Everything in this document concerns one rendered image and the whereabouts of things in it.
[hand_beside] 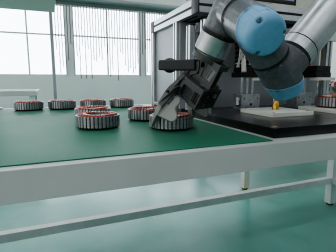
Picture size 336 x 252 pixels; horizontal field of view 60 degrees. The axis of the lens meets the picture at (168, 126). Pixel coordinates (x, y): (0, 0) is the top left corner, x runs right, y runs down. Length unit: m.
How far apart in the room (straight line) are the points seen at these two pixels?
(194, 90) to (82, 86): 6.54
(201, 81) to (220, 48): 0.08
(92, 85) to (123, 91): 0.77
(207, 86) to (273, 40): 0.19
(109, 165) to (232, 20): 0.33
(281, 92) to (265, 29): 0.16
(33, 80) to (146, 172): 6.68
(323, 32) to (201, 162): 0.35
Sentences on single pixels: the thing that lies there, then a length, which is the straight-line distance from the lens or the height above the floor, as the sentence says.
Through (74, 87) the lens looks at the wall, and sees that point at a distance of 7.12.
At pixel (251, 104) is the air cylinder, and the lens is 1.05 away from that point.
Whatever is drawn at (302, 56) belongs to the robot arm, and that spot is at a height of 0.92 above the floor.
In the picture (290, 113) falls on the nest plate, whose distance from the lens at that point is 0.89.
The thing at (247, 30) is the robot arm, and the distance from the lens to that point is 0.51.
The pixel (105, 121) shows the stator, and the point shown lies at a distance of 0.73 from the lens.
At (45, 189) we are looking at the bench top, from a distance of 0.47.
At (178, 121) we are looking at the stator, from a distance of 0.70.
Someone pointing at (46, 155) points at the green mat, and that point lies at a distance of 0.52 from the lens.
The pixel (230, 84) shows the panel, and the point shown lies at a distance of 1.15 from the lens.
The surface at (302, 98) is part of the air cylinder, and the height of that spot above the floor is 0.80.
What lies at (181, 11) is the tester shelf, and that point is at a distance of 1.04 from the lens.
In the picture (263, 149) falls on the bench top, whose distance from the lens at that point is 0.60.
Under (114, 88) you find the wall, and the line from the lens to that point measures 7.25.
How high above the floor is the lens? 0.87
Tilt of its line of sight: 9 degrees down
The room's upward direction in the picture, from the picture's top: straight up
